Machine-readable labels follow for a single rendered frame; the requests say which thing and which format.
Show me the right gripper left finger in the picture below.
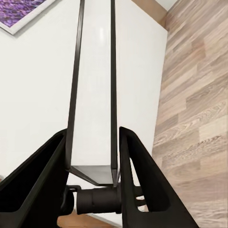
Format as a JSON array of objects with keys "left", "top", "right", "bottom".
[{"left": 0, "top": 128, "right": 70, "bottom": 228}]

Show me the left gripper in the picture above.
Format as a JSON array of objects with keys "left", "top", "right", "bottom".
[{"left": 92, "top": 181, "right": 146, "bottom": 214}]

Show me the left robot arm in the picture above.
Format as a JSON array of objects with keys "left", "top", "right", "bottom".
[{"left": 56, "top": 165, "right": 146, "bottom": 228}]

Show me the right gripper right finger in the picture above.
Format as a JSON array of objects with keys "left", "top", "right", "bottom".
[{"left": 119, "top": 127, "right": 199, "bottom": 228}]

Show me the hardback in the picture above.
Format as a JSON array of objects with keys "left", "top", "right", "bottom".
[{"left": 63, "top": 0, "right": 118, "bottom": 187}]

